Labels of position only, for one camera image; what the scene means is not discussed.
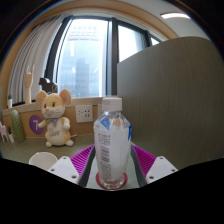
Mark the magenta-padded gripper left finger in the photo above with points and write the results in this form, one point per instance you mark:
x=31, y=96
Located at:
x=81, y=159

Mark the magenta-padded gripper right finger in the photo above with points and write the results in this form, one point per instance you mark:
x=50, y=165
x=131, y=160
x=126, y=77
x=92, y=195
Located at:
x=145, y=159

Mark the clear plastic water bottle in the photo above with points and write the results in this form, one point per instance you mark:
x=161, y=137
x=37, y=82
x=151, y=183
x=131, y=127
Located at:
x=112, y=146

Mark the flat round red coaster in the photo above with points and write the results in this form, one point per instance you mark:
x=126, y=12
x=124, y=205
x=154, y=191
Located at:
x=124, y=181

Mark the pale yellow mug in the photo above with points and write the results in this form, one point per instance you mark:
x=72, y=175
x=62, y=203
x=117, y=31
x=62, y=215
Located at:
x=41, y=160

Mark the plush mouse toy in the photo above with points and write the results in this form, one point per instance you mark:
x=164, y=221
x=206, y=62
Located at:
x=55, y=116

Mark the round purple number sign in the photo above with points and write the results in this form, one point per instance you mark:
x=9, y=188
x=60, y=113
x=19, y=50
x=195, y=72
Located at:
x=34, y=125

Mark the green desk partition panel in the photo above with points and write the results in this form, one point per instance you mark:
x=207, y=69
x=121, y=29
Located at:
x=173, y=100

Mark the tall green cactus ornament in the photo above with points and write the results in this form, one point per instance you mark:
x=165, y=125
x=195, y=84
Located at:
x=17, y=126

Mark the wooden hand model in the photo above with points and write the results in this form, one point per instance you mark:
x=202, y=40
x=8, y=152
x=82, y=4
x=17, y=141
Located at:
x=28, y=85

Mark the grey window curtain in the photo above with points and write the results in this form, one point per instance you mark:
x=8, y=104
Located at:
x=30, y=60

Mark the ceiling light strips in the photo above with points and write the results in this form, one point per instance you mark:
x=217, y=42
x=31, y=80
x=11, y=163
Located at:
x=175, y=15

